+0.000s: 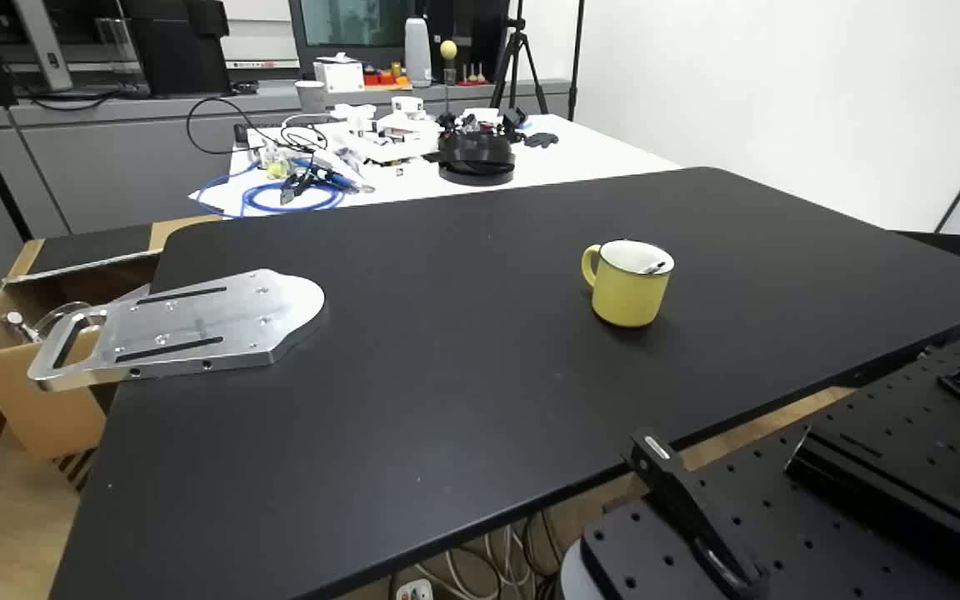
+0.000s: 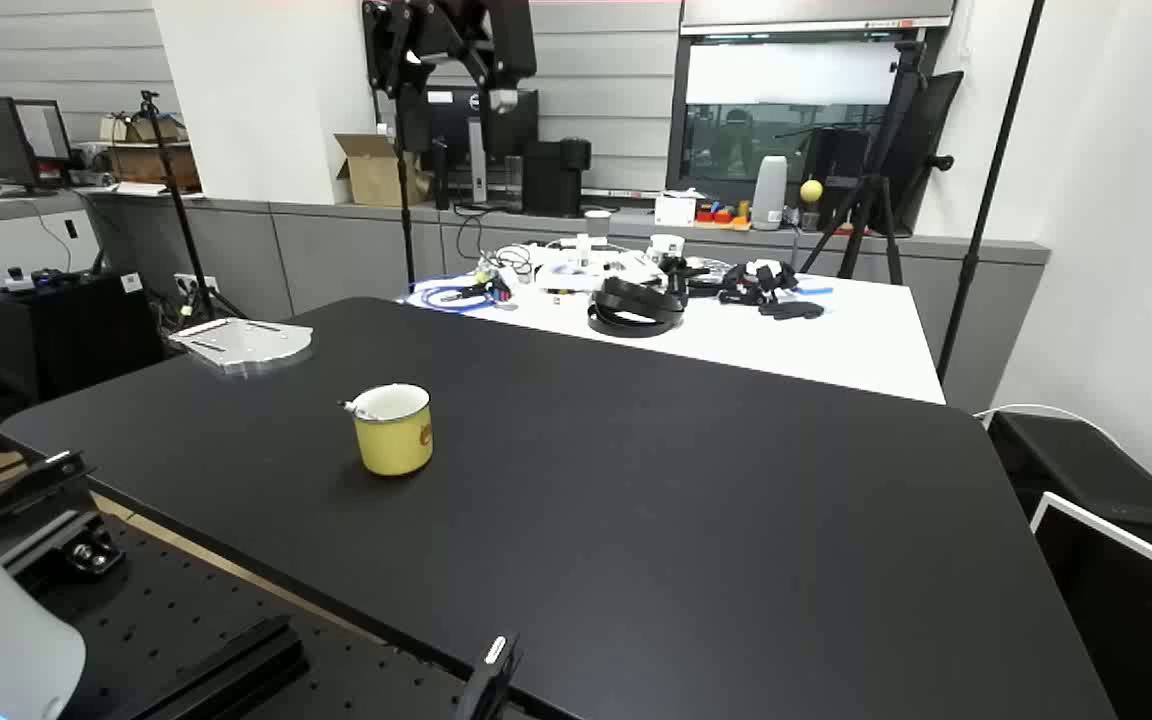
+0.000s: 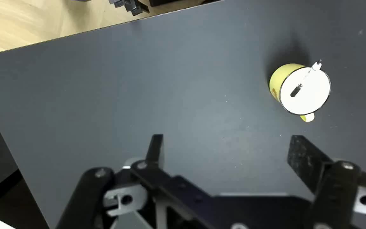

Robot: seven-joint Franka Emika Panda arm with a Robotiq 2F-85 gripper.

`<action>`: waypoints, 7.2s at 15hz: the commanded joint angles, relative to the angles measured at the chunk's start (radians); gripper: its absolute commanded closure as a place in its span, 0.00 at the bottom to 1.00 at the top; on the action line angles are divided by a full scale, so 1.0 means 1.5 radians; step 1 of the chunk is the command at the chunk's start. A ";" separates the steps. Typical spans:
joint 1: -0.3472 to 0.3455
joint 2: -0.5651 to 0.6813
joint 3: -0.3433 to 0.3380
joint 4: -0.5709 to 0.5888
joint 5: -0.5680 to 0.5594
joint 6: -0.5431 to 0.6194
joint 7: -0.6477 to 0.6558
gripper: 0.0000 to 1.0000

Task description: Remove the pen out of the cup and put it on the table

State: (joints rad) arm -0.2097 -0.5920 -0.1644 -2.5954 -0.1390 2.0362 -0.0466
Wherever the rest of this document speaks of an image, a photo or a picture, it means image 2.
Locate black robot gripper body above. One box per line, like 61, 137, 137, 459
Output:
360, 0, 540, 96

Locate yellow enamel cup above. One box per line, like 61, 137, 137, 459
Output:
344, 382, 439, 479

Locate black computer monitor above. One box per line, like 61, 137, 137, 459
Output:
411, 83, 545, 210

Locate black light stand pole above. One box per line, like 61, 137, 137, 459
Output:
394, 76, 421, 298

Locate cardboard box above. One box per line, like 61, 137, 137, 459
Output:
334, 128, 407, 214

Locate black desktop box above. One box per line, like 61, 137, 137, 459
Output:
520, 137, 596, 220

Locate white device pile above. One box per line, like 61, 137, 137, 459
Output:
492, 232, 689, 301

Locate dark glass window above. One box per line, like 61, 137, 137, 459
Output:
664, 28, 959, 217

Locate black headset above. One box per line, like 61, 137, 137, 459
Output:
585, 273, 689, 342

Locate white cylinder speaker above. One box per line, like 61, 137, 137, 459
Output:
748, 151, 793, 232

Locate small dark monitor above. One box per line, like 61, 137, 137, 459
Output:
0, 93, 76, 193

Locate black low cabinet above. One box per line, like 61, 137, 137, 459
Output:
0, 268, 169, 406

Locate white table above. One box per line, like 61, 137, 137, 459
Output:
401, 258, 949, 409

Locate thin black stand pole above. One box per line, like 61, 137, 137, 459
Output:
931, 0, 1048, 382

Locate black perforated breadboard plate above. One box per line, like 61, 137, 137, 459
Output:
13, 501, 487, 720

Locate black clamp with silver tip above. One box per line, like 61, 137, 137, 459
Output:
451, 633, 520, 720

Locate black rectangular case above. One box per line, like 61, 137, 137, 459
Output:
984, 409, 1152, 568

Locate black panel white edge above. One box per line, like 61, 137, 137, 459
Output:
1029, 488, 1152, 720

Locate blue cable bundle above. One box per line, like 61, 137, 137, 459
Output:
406, 273, 515, 321

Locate black tangled straps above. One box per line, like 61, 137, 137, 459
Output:
714, 258, 828, 323

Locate black camera tripod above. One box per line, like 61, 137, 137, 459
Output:
797, 36, 963, 288

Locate black metal bracket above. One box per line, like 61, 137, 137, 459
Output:
0, 448, 129, 581

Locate black metal rail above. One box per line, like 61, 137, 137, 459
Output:
131, 613, 314, 720

